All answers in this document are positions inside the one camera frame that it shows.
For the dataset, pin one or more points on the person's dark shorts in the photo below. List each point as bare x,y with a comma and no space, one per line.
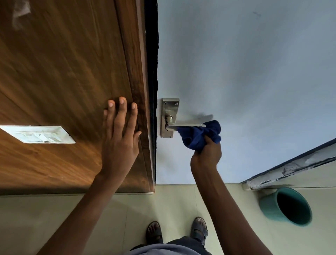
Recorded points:
189,241

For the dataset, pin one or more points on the white door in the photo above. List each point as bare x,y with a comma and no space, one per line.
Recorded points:
249,65

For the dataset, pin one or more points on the person's left thumb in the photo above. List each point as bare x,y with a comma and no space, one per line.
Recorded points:
137,140

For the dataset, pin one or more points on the person's right fingers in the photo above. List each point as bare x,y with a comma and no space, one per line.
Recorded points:
213,146

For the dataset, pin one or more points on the person's right sandal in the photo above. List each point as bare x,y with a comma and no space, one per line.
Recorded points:
199,230

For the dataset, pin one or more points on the teal plastic bucket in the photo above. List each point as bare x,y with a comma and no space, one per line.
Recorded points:
270,205

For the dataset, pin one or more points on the blue cleaning cloth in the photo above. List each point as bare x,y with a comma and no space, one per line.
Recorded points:
196,135

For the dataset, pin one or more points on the person's left sandal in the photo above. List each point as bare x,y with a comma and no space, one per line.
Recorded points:
154,232

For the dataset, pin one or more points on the brown wooden panel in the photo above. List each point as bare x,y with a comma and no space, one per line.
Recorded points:
65,65

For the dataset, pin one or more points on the person's left little finger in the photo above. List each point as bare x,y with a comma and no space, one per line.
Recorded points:
105,119

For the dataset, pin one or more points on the white peeling door frame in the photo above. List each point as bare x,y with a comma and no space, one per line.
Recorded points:
294,168

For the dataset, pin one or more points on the person's left forearm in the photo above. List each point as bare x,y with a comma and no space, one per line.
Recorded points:
84,212

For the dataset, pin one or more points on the person's left middle finger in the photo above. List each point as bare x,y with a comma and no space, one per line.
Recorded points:
121,115

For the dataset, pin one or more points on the white switch plate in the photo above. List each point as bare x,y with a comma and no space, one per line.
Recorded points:
39,134

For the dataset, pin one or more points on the person's right forearm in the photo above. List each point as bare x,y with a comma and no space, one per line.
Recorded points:
225,210

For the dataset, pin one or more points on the person's left hand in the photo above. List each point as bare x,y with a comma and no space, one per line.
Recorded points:
119,151

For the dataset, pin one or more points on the person's right hand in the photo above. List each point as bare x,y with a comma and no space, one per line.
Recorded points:
207,157

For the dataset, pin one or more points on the person's grey shirt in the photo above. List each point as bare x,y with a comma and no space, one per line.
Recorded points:
162,250

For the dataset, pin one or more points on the person's sandal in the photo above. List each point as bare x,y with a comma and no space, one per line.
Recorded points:
154,232
199,230

